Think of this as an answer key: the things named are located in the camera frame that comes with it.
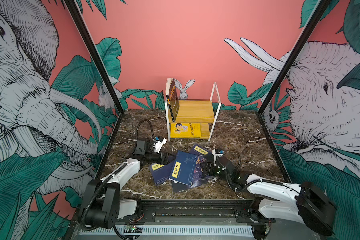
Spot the blue book with yellow label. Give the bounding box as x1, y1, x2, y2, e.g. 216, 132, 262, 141
169, 151, 199, 186

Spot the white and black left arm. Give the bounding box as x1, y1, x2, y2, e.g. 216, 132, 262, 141
78, 137, 168, 231

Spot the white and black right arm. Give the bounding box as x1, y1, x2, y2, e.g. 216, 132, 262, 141
206, 150, 337, 237

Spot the dark book with portrait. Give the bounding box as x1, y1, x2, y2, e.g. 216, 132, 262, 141
191, 156, 215, 188

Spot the dark blue book left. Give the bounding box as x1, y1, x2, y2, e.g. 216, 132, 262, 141
149, 160, 174, 186

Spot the dark blue book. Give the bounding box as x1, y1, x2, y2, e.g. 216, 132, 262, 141
149, 160, 174, 186
189, 145, 212, 156

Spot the dark blue book at back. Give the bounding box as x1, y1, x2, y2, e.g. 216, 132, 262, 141
189, 145, 212, 156

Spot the black book at bottom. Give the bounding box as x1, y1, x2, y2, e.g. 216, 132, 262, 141
171, 182, 199, 193

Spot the black book standing on shelf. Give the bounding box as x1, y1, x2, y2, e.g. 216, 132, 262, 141
166, 78, 180, 122

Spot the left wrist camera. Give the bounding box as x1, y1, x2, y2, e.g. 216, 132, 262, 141
153, 136, 167, 154

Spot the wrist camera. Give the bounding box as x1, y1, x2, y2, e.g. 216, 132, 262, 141
153, 136, 167, 154
212, 149, 224, 160

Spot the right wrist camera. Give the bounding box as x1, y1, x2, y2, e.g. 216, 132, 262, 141
212, 149, 224, 160

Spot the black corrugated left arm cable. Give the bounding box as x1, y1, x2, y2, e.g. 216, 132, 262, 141
135, 119, 156, 142

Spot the wooden shelf with white frame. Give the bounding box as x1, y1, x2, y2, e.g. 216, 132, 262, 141
165, 79, 222, 141

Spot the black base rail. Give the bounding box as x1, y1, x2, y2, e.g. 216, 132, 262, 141
71, 199, 316, 224

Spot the white slotted cable duct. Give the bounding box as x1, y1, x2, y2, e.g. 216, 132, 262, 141
79, 224, 254, 236

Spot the black left frame post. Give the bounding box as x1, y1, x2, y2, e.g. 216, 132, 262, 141
64, 0, 124, 115

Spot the black frame post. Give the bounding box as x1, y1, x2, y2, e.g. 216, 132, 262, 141
64, 0, 124, 115
257, 0, 331, 115

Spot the black right frame post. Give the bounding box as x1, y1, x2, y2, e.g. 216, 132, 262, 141
257, 0, 331, 115

